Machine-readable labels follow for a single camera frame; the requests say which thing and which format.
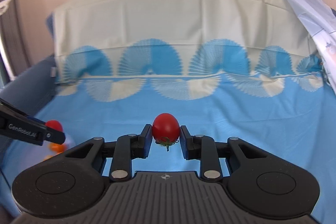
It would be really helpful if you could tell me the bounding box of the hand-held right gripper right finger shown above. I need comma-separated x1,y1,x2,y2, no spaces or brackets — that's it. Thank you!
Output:
180,125,265,182

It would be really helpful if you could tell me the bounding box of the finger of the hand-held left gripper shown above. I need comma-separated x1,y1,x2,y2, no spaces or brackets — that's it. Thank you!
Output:
0,115,66,146
0,98,47,126

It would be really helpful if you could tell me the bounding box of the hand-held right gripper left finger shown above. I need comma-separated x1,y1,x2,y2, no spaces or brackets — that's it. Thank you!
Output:
66,124,153,182

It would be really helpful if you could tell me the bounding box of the red cherry tomato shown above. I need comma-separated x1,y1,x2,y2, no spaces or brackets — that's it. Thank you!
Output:
45,120,63,132
152,113,180,152

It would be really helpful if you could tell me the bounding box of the blue fan-print bed sheet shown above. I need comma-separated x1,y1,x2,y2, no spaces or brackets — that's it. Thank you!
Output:
0,0,336,224

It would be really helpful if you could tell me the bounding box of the white plastic clip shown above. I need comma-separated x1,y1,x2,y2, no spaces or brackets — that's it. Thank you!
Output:
0,0,13,14

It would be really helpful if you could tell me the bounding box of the pale printed cloth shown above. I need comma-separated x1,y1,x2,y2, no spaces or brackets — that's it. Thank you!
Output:
268,0,336,96

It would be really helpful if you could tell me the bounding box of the window frame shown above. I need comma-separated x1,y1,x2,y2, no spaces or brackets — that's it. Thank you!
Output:
0,0,29,83

